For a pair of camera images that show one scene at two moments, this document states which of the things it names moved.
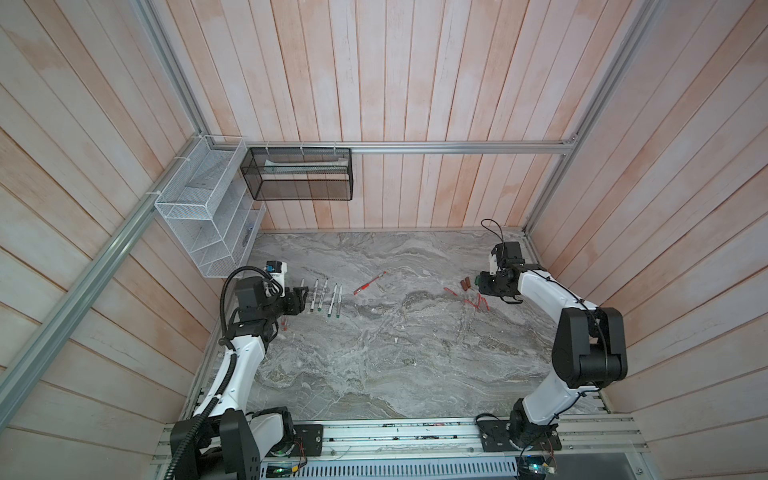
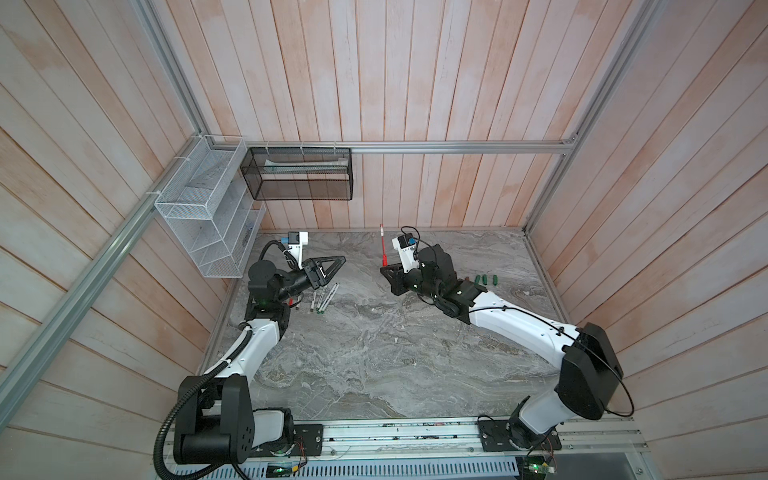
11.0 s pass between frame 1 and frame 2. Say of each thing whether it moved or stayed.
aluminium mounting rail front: stayed
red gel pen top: moved
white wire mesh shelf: stayed
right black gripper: moved
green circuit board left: stayed
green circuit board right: stayed
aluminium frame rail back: stayed
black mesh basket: stayed
